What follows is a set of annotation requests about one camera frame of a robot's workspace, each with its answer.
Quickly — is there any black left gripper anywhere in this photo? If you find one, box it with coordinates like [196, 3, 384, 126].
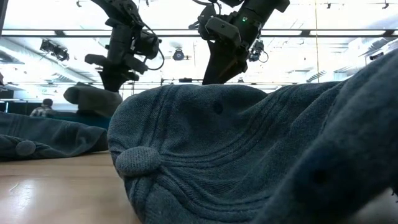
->
[84, 18, 150, 93]

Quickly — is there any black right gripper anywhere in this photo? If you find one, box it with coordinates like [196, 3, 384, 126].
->
[197, 4, 264, 85]

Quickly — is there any black studio light fixture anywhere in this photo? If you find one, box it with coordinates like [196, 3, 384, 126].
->
[39, 39, 70, 62]

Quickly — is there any person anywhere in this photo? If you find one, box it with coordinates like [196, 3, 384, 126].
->
[29, 98, 57, 118]

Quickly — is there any black camera with cable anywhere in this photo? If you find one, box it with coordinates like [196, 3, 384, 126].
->
[248, 39, 269, 64]

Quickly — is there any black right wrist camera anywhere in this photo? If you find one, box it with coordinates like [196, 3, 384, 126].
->
[205, 17, 243, 46]

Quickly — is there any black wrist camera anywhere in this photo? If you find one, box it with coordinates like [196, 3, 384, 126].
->
[205, 17, 243, 46]
[133, 30, 161, 60]

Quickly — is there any black rail bracket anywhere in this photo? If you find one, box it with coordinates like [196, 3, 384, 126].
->
[160, 77, 205, 86]

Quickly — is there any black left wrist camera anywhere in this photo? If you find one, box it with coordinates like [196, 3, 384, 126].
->
[133, 30, 161, 60]

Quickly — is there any thin horizontal rail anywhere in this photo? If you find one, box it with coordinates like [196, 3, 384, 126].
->
[6, 81, 312, 86]

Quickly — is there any round black overhead camera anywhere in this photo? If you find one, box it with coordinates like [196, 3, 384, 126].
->
[172, 48, 185, 62]

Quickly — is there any black horizontal frame bar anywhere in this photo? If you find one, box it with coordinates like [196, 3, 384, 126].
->
[0, 29, 398, 38]

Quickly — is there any thin vertical cable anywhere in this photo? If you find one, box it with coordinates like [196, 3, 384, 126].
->
[313, 0, 319, 83]

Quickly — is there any black frame post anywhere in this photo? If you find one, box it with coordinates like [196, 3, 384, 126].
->
[0, 0, 9, 32]

